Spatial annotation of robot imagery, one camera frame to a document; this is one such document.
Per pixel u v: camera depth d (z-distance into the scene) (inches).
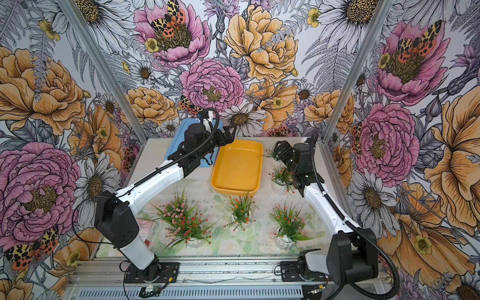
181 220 28.7
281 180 36.8
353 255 16.0
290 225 30.1
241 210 29.9
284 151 29.1
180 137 39.2
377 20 29.4
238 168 41.0
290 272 29.2
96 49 32.7
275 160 40.2
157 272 28.0
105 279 29.0
